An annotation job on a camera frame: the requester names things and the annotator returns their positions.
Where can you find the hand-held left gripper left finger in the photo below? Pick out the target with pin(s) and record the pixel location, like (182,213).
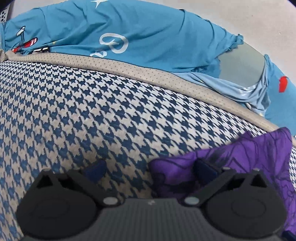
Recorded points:
(96,170)

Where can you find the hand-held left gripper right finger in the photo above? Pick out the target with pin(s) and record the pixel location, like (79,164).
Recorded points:
(205,168)

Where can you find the purple floral shirt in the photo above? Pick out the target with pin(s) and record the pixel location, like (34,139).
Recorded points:
(254,153)

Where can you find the blue pillow with red pentagon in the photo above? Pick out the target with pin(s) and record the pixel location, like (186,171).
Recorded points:
(275,92)

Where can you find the blue pillow with white script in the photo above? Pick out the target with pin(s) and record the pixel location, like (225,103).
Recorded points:
(127,30)

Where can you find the white perforated plastic basket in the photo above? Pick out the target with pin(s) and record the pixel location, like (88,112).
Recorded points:
(4,15)

